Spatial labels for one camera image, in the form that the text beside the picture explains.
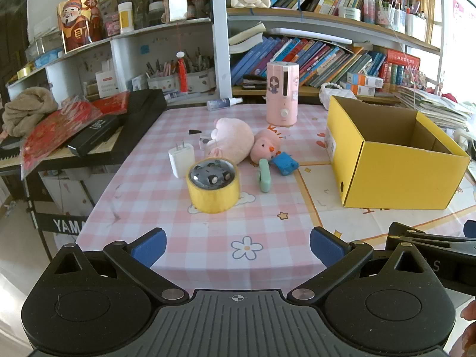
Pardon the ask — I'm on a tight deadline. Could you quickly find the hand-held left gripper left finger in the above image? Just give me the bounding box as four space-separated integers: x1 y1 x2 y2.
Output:
48 228 190 303

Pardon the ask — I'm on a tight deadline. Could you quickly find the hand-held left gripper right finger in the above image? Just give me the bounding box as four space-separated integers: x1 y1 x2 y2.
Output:
286 227 434 303

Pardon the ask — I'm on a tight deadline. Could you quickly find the yellow cardboard box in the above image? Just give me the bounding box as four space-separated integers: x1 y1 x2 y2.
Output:
324 95 471 209

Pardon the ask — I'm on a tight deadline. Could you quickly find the yellow tape roll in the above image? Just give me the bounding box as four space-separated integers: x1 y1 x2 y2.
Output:
187 158 239 214

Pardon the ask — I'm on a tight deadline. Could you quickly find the white charger plug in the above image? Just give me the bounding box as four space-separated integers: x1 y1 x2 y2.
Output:
168 140 196 178

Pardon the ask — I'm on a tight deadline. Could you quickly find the mint green device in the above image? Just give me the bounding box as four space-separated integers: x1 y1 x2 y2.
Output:
258 159 273 193

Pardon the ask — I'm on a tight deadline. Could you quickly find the grey toy car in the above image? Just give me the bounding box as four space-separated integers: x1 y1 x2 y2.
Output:
191 161 233 188

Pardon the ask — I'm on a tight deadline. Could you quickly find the blue plastic toy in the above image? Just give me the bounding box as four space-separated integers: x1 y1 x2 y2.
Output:
271 151 299 176

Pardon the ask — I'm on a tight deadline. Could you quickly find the pink chick plush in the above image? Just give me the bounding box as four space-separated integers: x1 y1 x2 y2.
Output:
250 128 284 164

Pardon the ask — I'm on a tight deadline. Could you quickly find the pink pig plush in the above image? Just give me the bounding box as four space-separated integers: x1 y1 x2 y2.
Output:
204 118 255 164

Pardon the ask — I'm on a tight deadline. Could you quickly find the person's right hand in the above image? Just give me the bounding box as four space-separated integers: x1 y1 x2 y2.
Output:
451 299 476 357

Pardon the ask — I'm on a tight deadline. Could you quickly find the black long box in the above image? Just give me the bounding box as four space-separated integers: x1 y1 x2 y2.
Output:
67 115 120 157

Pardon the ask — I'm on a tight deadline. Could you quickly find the stack of papers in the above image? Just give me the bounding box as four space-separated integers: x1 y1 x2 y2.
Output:
394 84 473 129

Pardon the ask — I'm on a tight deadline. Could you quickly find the black electronic keyboard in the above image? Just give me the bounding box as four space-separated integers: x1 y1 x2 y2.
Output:
0 89 167 261

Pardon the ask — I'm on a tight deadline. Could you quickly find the red envelope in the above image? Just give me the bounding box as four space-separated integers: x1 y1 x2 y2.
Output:
91 91 131 115

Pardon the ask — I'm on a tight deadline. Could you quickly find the white quilted pearl handbag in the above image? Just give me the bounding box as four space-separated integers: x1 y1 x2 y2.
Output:
319 82 358 110

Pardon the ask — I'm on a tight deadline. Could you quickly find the red patterned gift bag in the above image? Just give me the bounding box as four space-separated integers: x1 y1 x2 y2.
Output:
20 100 103 173

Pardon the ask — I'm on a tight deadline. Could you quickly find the pink humidifier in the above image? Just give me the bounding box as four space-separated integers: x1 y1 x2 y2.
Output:
265 61 300 125

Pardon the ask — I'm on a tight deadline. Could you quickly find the colourful figure stand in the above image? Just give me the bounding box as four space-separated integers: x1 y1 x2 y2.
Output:
409 69 447 95

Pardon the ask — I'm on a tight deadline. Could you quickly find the small spray bottle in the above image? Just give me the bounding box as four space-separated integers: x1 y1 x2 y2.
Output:
207 97 243 111

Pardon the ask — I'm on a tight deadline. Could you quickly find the orange white carton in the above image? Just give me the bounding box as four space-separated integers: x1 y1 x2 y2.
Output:
346 84 376 97
347 72 383 88

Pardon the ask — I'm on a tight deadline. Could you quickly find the patterned pen holder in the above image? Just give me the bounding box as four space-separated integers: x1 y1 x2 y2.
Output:
185 54 217 93
147 59 180 93

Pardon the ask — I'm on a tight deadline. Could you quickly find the white box red label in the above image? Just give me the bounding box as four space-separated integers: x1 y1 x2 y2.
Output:
95 70 120 97

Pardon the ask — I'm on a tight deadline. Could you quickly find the red tassel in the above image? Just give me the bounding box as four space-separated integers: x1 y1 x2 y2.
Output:
176 50 188 93

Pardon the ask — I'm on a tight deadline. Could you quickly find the red boxed dictionary set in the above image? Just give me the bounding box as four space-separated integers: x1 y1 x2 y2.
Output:
379 48 421 86

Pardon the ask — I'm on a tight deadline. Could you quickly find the beige towel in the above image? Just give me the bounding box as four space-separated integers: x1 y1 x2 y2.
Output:
2 86 59 137

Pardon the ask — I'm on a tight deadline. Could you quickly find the row of leaning blue books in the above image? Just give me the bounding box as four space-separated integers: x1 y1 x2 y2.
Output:
230 35 387 88

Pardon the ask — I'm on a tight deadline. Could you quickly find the white pen pot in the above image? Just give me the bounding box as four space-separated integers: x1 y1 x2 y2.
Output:
405 7 428 41

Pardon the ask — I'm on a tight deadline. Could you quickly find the white light bar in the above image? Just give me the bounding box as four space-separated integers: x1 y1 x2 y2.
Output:
268 28 352 44

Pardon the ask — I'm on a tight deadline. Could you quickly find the white bookshelf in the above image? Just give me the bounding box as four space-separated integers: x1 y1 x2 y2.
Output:
5 0 447 107

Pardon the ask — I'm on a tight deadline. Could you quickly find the clear pen container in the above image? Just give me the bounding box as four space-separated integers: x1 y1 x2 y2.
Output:
387 5 406 32

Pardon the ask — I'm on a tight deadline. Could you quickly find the thick cream-paged book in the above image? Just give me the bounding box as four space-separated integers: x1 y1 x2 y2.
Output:
228 22 266 54

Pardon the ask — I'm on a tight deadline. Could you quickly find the white bottle yellow label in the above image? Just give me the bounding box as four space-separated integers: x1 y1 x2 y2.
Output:
118 2 134 33

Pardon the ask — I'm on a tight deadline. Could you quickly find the fortune god paper figure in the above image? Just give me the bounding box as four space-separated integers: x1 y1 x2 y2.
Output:
57 0 107 53

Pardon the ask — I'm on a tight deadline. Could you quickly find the round white tin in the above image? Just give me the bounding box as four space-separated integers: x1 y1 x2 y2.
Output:
338 5 362 21

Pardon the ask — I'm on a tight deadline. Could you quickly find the white pink glue bottle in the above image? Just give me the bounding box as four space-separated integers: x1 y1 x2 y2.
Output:
362 0 376 25

